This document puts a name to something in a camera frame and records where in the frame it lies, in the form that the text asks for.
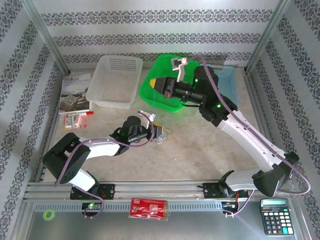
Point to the green plastic basket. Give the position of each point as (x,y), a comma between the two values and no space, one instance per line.
(147,92)

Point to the aluminium frame post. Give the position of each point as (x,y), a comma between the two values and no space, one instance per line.
(45,32)
(268,32)

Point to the white plastic basket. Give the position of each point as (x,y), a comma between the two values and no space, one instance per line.
(112,82)

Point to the pink and red package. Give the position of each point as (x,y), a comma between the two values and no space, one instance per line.
(75,122)

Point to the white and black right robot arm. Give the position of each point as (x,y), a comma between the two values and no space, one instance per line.
(247,142)

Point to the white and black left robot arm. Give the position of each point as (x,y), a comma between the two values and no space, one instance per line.
(102,150)

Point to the green tape roll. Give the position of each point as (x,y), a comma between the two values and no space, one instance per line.
(45,215)

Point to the black desk calculator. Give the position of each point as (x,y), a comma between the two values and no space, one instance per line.
(276,220)

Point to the control board with green light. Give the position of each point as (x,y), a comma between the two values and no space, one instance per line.
(91,206)

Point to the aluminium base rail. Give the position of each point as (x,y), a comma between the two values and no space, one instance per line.
(160,187)

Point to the book with photo cover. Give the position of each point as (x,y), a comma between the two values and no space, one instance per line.
(72,92)

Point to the aluminium side rail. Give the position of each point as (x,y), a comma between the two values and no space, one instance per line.
(51,125)
(255,105)

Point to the red foil packet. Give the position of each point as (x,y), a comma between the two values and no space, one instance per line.
(147,208)

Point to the red marker pen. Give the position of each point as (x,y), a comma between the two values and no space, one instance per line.
(88,113)

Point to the blue plastic basket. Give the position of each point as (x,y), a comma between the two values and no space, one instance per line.
(228,82)

